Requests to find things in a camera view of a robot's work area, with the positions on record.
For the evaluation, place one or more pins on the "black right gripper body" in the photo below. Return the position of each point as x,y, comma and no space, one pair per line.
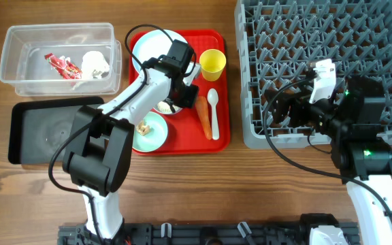
293,111

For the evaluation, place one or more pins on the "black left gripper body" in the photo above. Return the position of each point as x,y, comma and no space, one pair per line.
186,97

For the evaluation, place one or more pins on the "yellow plastic cup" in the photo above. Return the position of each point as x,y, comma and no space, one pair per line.
212,63

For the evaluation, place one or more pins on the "light blue bowl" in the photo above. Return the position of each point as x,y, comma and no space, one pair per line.
166,109

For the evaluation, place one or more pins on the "brown food scrap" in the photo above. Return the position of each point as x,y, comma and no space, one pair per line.
142,128

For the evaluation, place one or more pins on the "green bowl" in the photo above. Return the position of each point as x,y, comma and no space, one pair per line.
157,136

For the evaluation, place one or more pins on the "white tissue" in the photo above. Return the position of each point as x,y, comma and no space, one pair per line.
94,65

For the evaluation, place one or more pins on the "red snack wrapper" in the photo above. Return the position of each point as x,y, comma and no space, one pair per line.
64,67

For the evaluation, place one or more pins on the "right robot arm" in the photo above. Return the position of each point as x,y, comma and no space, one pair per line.
363,158

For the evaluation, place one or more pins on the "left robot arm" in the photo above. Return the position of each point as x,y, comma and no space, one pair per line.
98,151

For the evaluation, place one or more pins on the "grey dishwasher rack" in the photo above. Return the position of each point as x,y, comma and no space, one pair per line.
277,39

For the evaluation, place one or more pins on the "clear plastic waste bin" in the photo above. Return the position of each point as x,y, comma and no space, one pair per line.
24,67

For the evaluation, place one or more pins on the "black waste tray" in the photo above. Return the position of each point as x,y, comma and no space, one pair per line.
38,128

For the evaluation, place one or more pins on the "light blue plate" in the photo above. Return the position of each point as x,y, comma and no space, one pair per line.
153,44

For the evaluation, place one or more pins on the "orange carrot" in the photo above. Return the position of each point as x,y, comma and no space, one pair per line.
201,105

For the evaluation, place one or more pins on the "white plastic spoon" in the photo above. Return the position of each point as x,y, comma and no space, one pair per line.
213,100

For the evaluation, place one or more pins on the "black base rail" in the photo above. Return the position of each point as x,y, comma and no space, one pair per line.
307,230

